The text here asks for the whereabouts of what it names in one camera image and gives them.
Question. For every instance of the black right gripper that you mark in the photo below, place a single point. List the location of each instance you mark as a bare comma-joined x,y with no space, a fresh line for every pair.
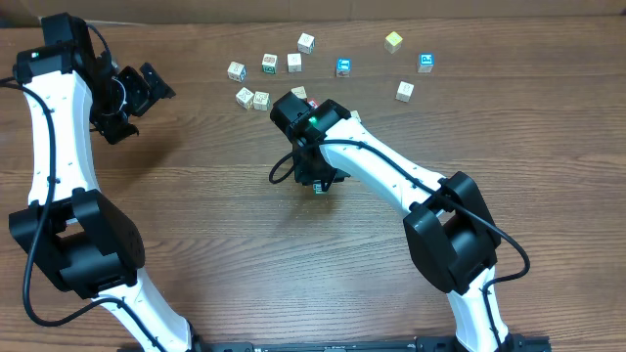
319,177

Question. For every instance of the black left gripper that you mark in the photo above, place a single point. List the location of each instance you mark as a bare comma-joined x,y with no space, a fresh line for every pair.
154,84

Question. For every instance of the green letter wooden block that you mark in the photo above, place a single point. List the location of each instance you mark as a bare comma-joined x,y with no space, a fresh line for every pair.
318,188

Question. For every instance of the plain wooden block blue H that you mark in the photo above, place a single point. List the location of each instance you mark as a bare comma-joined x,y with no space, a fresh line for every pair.
404,92

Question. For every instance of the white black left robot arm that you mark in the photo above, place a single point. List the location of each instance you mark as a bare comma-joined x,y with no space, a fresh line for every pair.
69,230

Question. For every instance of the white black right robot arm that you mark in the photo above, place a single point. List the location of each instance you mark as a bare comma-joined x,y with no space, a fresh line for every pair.
451,235

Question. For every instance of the wooden block numeral one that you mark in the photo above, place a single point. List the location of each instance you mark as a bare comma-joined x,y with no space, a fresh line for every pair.
300,92

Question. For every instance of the green sided wooden block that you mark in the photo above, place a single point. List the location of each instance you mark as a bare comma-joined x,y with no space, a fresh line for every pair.
261,100

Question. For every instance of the X marked wooden block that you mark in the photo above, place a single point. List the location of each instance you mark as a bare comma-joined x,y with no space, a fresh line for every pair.
245,98

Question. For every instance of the blue top wooden block middle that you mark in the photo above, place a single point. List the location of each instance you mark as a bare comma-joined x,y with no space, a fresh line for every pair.
343,67

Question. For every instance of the plain wooden block red side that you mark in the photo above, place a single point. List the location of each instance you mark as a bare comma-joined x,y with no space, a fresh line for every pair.
294,63

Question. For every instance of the green B wooden block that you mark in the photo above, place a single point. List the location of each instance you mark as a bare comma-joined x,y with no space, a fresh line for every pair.
269,63

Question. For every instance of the blue sided wooden block left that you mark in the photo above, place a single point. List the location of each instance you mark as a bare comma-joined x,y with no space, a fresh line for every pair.
237,71

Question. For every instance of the wooden block top centre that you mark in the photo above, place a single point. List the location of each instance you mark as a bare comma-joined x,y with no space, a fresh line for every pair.
306,43

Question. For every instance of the yellow top wooden block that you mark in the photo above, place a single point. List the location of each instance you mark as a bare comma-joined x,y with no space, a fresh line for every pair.
393,42

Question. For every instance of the blue top wooden block right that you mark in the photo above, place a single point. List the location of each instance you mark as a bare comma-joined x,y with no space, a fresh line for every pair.
426,63

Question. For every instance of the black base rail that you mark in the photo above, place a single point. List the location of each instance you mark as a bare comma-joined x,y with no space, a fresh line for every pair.
513,342

